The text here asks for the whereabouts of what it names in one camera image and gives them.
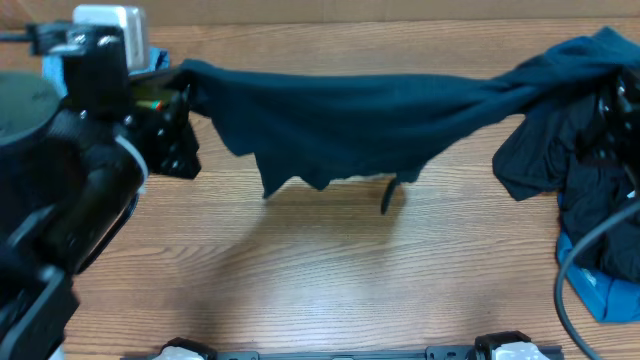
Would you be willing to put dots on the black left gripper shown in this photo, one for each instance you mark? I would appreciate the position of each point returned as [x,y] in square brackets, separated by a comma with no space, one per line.
[168,104]

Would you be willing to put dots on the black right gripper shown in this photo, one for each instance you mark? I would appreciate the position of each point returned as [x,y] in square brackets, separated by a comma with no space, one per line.
[620,109]

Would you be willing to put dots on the dark navy t-shirt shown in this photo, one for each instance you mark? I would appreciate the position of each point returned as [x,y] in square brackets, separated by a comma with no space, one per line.
[321,129]

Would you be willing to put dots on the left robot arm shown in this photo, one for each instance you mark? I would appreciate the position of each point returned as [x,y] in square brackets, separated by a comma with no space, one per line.
[73,165]

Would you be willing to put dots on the black t-shirt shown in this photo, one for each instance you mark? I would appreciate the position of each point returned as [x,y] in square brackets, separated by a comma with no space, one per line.
[540,157]

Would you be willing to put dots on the folded light blue jeans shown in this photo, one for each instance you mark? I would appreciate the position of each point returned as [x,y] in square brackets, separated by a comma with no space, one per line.
[52,68]

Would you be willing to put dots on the bright blue shirt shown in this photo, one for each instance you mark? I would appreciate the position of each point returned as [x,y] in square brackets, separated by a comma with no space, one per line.
[606,276]

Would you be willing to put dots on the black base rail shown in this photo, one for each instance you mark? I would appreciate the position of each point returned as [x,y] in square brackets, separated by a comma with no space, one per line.
[452,352]

